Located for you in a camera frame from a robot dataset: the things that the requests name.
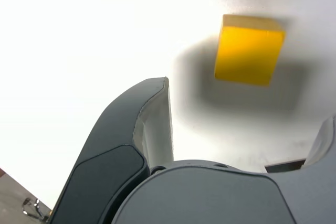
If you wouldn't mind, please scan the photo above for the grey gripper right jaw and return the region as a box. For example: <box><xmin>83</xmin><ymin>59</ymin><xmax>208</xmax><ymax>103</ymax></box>
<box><xmin>110</xmin><ymin>113</ymin><xmax>336</xmax><ymax>224</ymax></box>

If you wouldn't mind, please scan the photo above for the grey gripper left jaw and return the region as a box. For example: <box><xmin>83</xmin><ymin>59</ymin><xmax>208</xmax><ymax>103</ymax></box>
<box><xmin>49</xmin><ymin>76</ymin><xmax>176</xmax><ymax>224</ymax></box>

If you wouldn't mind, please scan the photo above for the yellow cube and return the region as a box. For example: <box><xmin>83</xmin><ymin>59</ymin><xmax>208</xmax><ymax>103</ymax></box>
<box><xmin>214</xmin><ymin>14</ymin><xmax>286</xmax><ymax>87</ymax></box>

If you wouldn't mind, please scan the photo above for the black tape square outline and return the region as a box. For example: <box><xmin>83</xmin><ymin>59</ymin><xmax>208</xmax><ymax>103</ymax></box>
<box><xmin>264</xmin><ymin>158</ymin><xmax>307</xmax><ymax>174</ymax></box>

